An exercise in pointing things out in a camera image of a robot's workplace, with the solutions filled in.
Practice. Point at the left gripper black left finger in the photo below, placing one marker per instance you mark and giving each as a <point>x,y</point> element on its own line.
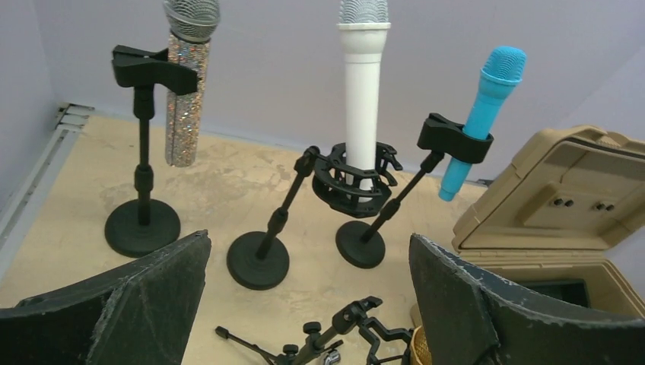
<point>141,312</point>

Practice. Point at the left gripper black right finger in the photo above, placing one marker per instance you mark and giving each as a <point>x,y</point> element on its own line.
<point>473,316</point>

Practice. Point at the gold microphone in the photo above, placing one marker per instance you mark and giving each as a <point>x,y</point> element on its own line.
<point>419,350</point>

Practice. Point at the black tripod shock mount stand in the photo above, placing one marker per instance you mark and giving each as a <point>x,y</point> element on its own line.
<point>353,316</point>

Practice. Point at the white microphone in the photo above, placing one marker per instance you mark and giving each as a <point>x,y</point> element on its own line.
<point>363,27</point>

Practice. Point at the black stand with clip left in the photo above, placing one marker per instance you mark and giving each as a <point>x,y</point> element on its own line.
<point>142,225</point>

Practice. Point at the black stand with clip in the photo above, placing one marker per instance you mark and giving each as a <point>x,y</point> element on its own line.
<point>142,225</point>
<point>393,206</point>

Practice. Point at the black stand with clip right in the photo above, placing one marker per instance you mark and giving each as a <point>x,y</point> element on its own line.
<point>393,206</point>

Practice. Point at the blue microphone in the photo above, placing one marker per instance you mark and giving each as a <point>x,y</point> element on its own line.
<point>502,71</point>

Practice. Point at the glitter silver microphone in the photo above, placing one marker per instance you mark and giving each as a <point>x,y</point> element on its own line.
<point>192,23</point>

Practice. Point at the tan plastic case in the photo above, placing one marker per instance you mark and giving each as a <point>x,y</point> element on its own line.
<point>536,239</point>

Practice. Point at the white chrome faucet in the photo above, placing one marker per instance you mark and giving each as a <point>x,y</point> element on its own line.
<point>332,358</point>

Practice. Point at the black stand with shock mount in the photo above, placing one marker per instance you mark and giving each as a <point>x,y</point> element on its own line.
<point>259,260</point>

